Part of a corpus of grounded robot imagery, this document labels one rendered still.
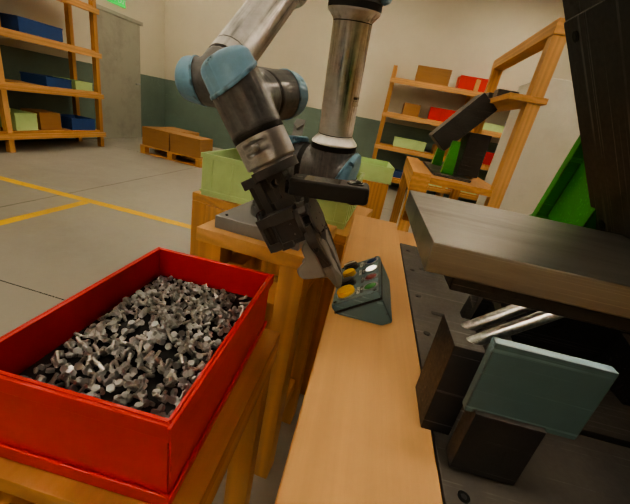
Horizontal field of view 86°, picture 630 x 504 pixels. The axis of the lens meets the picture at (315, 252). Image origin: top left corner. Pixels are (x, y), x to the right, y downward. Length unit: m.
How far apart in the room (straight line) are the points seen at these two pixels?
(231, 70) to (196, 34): 8.43
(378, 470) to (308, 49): 7.80
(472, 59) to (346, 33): 7.01
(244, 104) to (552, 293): 0.39
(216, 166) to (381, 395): 1.16
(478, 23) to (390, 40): 1.55
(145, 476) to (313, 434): 0.16
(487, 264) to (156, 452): 0.32
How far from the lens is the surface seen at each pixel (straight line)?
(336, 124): 0.85
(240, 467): 0.84
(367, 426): 0.39
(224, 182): 1.42
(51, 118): 6.42
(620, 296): 0.24
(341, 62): 0.85
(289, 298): 0.90
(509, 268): 0.21
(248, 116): 0.48
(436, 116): 7.11
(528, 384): 0.35
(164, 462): 0.39
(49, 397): 0.40
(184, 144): 6.17
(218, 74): 0.49
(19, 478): 0.50
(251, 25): 0.72
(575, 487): 0.47
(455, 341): 0.36
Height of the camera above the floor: 1.18
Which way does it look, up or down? 22 degrees down
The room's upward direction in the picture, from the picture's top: 11 degrees clockwise
